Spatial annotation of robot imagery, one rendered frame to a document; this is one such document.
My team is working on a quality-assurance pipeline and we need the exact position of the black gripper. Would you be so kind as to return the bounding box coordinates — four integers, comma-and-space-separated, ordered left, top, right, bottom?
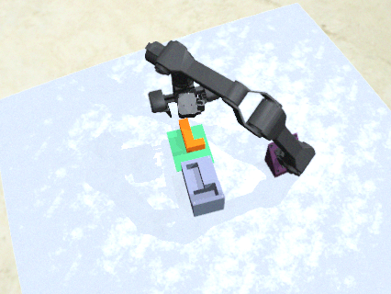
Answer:
148, 81, 219, 118

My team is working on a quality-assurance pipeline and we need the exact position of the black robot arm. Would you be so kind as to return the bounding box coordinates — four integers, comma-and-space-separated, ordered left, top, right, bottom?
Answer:
145, 40, 316, 177

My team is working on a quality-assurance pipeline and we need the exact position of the orange l-shaped part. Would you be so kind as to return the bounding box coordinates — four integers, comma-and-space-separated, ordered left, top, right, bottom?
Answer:
179, 119, 206, 153

